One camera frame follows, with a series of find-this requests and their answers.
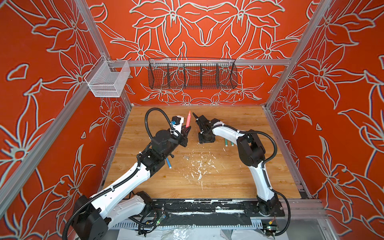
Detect red pen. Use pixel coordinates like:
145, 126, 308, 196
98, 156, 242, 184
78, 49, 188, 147
186, 111, 191, 128

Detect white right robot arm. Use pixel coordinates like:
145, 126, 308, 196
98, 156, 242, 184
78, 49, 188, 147
193, 114, 279, 216

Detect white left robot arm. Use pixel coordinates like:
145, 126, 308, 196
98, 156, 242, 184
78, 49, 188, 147
62, 126, 191, 240

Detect blue pen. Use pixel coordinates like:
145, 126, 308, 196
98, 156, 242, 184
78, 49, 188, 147
166, 158, 172, 169

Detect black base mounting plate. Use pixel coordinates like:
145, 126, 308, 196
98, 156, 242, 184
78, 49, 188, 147
149, 199, 286, 218

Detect clear plastic bin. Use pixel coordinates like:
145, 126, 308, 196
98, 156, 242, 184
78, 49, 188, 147
85, 58, 131, 98

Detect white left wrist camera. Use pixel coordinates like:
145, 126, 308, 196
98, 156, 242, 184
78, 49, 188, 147
171, 116, 184, 137

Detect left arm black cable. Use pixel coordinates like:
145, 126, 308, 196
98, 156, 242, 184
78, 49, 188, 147
62, 107, 175, 240

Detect black wire basket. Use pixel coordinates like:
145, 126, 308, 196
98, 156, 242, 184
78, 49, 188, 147
148, 57, 238, 90

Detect aluminium frame rails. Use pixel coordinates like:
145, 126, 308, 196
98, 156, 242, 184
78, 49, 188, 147
1, 1, 331, 217

